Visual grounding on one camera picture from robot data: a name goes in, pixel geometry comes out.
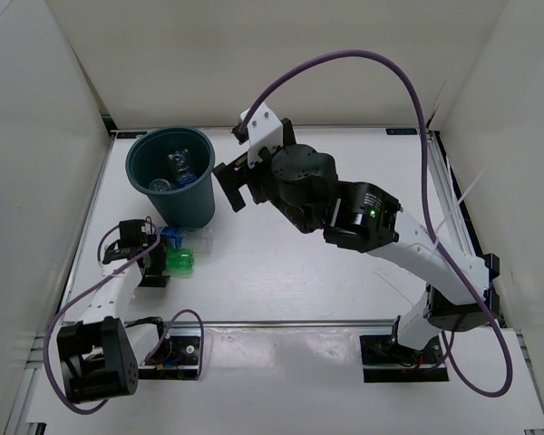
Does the green plastic soda bottle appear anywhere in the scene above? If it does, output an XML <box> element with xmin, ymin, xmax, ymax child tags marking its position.
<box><xmin>165</xmin><ymin>247</ymin><xmax>195</xmax><ymax>276</ymax></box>

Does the clear bottle blue Aquarius label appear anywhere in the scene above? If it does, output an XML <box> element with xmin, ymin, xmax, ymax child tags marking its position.
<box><xmin>167</xmin><ymin>149</ymin><xmax>197</xmax><ymax>188</ymax></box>

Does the clear unlabelled plastic bottle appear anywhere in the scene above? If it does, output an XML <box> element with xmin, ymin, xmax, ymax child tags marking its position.
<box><xmin>149</xmin><ymin>179</ymin><xmax>176</xmax><ymax>193</ymax></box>

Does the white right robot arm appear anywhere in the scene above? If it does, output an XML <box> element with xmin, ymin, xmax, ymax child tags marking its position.
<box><xmin>213</xmin><ymin>119</ymin><xmax>499</xmax><ymax>363</ymax></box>

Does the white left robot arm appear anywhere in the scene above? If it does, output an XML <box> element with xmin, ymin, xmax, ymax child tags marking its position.
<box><xmin>56</xmin><ymin>219</ymin><xmax>172</xmax><ymax>405</ymax></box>

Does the dark teal plastic bin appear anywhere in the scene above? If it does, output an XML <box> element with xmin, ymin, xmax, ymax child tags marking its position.
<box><xmin>125</xmin><ymin>127</ymin><xmax>215</xmax><ymax>228</ymax></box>

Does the clear bottle blue Pocari label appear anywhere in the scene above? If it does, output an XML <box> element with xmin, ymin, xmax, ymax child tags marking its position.
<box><xmin>160</xmin><ymin>226</ymin><xmax>213</xmax><ymax>256</ymax></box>

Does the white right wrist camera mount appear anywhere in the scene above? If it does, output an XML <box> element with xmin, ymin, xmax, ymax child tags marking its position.
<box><xmin>247</xmin><ymin>102</ymin><xmax>283</xmax><ymax>169</ymax></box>

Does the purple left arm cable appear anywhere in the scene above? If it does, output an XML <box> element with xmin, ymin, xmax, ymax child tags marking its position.
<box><xmin>44</xmin><ymin>216</ymin><xmax>205</xmax><ymax>414</ymax></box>

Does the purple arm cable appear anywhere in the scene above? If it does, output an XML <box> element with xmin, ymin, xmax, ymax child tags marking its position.
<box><xmin>44</xmin><ymin>216</ymin><xmax>205</xmax><ymax>414</ymax></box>
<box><xmin>247</xmin><ymin>49</ymin><xmax>513</xmax><ymax>399</ymax></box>

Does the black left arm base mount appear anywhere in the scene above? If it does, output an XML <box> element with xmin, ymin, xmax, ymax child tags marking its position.
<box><xmin>139</xmin><ymin>327</ymin><xmax>203</xmax><ymax>381</ymax></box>

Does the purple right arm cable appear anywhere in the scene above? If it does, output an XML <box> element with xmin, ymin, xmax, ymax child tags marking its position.
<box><xmin>247</xmin><ymin>49</ymin><xmax>513</xmax><ymax>399</ymax></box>

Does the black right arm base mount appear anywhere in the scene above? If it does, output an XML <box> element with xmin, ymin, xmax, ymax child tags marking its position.
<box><xmin>359</xmin><ymin>334</ymin><xmax>449</xmax><ymax>383</ymax></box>

